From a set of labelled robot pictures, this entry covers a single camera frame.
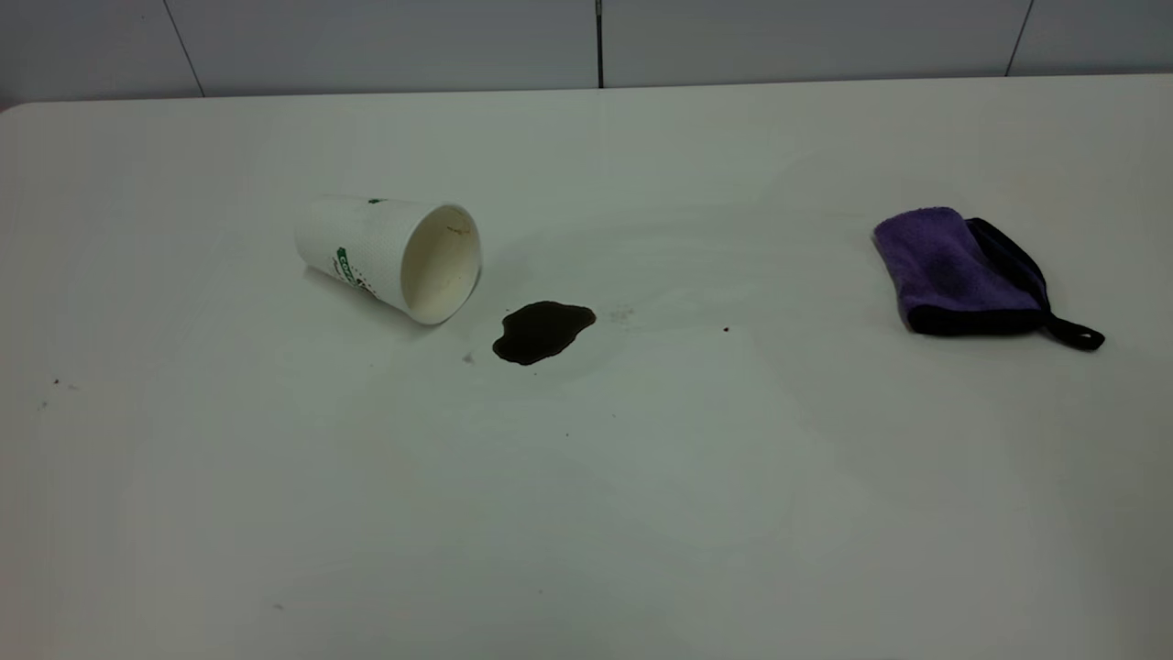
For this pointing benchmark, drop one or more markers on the white paper coffee cup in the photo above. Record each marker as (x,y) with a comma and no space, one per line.
(367,247)

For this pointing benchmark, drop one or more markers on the purple cloth with black trim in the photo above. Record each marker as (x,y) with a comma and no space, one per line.
(948,270)

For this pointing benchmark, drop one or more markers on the dark brown coffee spill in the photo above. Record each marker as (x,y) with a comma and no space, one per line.
(541,332)

